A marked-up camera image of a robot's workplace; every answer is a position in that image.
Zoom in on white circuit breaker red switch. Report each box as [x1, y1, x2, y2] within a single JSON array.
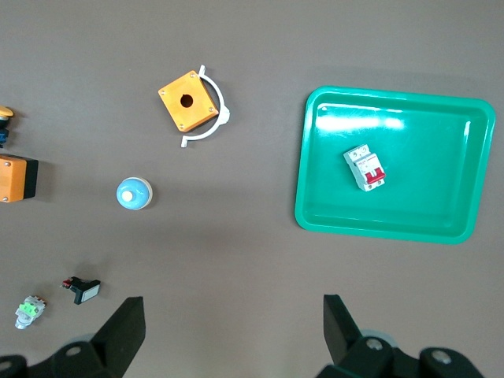
[[343, 143, 387, 193]]

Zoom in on green plastic tray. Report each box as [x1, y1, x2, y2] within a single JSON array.
[[294, 85, 497, 246]]

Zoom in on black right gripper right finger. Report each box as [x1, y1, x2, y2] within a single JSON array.
[[316, 294, 486, 378]]

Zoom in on green and white switch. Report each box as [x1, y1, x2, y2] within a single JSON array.
[[14, 295, 47, 330]]

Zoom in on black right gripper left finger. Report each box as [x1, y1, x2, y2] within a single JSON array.
[[0, 295, 147, 378]]

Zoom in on orange box with black base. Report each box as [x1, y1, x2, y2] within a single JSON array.
[[0, 154, 39, 204]]

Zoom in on white curved plastic clamp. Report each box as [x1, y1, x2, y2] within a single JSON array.
[[180, 65, 232, 149]]

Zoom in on orange button box with hole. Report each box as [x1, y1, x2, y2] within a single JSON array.
[[157, 70, 220, 133]]

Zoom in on black rectangular pushbutton switch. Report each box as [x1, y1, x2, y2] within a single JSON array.
[[60, 276, 102, 306]]

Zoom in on blue white dome button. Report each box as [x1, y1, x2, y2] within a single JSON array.
[[115, 176, 154, 211]]

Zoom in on yellow mushroom push button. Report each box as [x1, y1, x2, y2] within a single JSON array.
[[0, 105, 15, 149]]

